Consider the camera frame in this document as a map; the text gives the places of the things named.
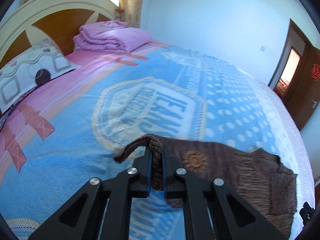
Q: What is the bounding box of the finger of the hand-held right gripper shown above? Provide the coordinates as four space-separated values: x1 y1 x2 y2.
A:
299 201 314 228

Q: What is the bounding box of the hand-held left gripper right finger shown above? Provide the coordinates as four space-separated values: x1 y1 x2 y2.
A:
162 144 286 240

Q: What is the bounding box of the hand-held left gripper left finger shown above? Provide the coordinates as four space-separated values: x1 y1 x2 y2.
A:
29 150 153 240

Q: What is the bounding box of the brown knitted sweater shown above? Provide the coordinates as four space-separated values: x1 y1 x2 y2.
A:
114 134 299 239

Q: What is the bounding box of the blue printed dotted blanket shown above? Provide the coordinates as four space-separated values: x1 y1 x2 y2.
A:
0 44 315 240

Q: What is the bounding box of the folded pink quilt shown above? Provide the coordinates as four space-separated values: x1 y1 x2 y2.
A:
73 21 153 53

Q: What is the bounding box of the patterned white pillow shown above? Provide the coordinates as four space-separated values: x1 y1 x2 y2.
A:
0 38 82 113

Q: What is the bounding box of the patterned beige curtain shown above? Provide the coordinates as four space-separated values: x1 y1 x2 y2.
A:
20 0 143 29

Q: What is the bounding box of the cream and wood headboard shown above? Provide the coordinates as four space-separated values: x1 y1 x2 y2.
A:
0 0 118 68

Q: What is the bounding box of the brown door frame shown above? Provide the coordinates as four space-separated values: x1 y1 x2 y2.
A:
268 19 313 98

